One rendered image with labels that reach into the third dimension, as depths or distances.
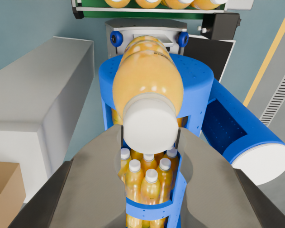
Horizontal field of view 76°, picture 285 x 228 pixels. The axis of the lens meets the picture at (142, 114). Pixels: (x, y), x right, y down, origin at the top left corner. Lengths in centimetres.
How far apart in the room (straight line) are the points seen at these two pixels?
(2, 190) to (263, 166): 96
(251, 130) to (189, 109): 59
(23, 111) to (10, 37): 117
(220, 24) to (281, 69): 162
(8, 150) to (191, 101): 50
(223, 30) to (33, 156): 64
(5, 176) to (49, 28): 123
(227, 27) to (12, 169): 72
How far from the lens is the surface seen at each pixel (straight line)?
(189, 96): 38
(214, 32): 60
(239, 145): 91
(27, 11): 169
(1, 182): 62
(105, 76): 41
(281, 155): 100
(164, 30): 63
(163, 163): 65
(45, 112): 65
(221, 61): 164
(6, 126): 60
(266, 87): 219
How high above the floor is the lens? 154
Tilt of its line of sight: 56 degrees down
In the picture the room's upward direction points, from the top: 171 degrees clockwise
